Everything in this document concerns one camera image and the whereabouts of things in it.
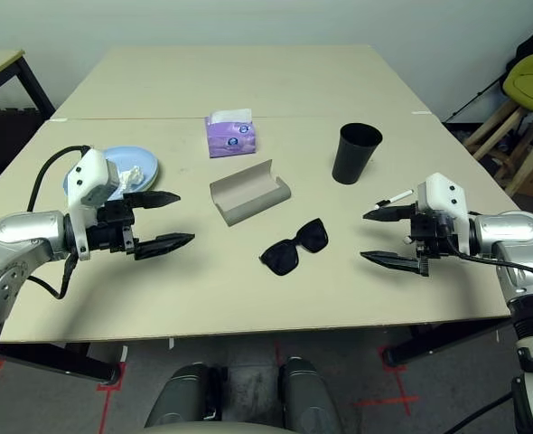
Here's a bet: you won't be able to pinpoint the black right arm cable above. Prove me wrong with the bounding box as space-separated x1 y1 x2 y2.
446 248 533 434

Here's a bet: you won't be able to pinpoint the purple tissue pack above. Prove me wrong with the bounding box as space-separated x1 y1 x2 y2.
204 108 257 159

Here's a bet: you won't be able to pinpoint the black foam floor mat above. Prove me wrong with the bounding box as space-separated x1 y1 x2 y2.
0 106 51 191

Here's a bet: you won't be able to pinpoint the red floor tape mark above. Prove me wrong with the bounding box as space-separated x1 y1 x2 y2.
354 345 421 415

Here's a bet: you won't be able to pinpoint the grey right robot leg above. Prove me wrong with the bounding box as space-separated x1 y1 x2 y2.
277 356 342 434

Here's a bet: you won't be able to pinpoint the black table foot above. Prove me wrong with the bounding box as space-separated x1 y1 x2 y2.
383 323 510 367
0 343 126 385

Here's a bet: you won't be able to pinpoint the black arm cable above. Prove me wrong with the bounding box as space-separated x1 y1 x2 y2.
446 248 533 434
25 145 91 300

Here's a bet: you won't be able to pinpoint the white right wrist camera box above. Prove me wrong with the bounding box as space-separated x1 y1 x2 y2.
416 172 471 254

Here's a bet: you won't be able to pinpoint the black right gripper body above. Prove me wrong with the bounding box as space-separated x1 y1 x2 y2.
404 203 460 277

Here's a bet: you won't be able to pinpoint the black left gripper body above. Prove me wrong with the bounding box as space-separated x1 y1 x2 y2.
85 201 139 257

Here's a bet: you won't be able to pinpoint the white marker pen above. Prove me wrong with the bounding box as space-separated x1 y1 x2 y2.
373 190 415 210

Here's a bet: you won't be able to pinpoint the grey left robot leg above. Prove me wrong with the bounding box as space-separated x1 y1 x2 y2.
145 363 222 429

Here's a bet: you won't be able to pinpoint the black sunglasses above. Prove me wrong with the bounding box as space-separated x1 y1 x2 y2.
258 217 330 278

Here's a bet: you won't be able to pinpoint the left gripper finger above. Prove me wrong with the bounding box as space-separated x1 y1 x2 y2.
133 232 196 261
122 190 182 212

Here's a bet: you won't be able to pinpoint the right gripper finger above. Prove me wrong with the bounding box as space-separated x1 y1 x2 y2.
362 203 416 222
360 250 430 278

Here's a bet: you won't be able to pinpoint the beige robot torso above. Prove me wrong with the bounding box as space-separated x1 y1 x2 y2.
133 420 295 434

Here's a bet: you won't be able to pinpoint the grey robot leg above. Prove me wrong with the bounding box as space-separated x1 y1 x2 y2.
277 356 342 434
145 363 222 429

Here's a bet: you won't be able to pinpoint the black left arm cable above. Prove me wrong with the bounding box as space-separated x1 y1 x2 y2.
25 145 91 300

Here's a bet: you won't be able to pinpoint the blue plate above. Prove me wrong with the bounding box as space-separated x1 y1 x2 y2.
62 145 160 200

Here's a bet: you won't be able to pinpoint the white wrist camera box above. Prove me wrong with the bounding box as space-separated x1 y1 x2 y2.
62 147 123 262
416 172 471 254

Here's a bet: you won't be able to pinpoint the black cup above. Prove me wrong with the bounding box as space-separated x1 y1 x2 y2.
332 122 383 185

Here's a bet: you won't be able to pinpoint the black stand rod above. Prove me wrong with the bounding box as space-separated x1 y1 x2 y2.
444 74 510 121

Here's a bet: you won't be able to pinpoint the grey glasses case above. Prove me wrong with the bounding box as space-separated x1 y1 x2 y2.
210 158 292 227

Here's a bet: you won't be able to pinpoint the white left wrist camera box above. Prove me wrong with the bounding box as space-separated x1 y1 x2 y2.
62 147 123 262

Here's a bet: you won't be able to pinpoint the white tissue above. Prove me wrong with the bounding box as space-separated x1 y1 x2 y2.
117 165 144 190

